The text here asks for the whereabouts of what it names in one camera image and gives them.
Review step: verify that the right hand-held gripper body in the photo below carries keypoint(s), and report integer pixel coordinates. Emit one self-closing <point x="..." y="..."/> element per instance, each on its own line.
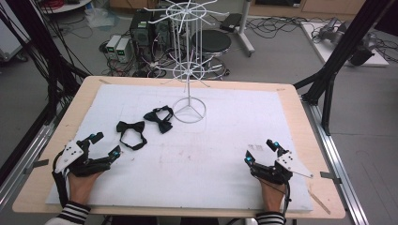
<point x="289" y="164"/>

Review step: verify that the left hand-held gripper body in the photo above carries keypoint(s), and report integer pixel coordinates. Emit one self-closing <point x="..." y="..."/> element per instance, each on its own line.
<point x="70" y="154"/>

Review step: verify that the black bow tie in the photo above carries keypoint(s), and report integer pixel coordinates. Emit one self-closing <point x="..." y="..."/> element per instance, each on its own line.
<point x="130" y="126"/>
<point x="155" y="117"/>

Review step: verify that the person's left hand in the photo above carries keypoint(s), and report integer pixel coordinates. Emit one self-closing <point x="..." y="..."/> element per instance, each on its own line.
<point x="80" y="187"/>

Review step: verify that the person's right hand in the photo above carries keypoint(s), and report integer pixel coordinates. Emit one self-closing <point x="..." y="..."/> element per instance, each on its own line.
<point x="271" y="195"/>

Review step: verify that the grey metal clip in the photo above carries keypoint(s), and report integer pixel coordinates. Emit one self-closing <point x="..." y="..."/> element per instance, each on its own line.
<point x="330" y="177"/>
<point x="39" y="163"/>

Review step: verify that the white foam mat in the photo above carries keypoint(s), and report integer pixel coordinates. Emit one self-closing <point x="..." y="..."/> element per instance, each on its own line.
<point x="203" y="156"/>

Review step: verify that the thin wooden stick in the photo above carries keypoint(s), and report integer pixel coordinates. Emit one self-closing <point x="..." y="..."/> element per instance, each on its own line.
<point x="319" y="201"/>

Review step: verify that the white bench power supply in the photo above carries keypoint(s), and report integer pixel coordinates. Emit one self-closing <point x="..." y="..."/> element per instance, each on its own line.
<point x="124" y="50"/>
<point x="112" y="45"/>

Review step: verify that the white floor platform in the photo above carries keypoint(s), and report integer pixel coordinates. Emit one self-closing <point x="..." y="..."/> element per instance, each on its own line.
<point x="317" y="47"/>

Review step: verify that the white metal stand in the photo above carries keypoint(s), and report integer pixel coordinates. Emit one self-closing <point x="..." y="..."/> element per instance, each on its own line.
<point x="246" y="37"/>

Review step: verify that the black computer tower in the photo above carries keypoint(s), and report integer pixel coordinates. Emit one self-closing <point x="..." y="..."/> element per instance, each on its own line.
<point x="142" y="34"/>

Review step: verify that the clear plastic bag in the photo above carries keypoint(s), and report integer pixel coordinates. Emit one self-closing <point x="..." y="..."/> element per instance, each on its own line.
<point x="100" y="17"/>

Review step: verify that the black round stool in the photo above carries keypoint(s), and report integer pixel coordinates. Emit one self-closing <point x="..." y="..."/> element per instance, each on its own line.
<point x="212" y="40"/>

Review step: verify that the white cabinet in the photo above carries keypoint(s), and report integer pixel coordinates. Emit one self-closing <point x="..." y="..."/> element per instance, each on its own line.
<point x="9" y="40"/>

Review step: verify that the black flat box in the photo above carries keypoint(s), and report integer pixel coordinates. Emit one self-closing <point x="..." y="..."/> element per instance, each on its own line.
<point x="231" y="22"/>

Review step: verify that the round white table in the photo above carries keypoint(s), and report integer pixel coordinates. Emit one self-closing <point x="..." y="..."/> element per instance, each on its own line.
<point x="67" y="7"/>

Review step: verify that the aluminium rail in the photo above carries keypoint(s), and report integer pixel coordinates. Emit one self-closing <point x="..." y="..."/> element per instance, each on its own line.
<point x="338" y="162"/>
<point x="22" y="168"/>

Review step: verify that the black metal frame strut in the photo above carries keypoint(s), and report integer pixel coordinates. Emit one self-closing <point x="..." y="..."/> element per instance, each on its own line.
<point x="34" y="37"/>
<point x="344" y="47"/>

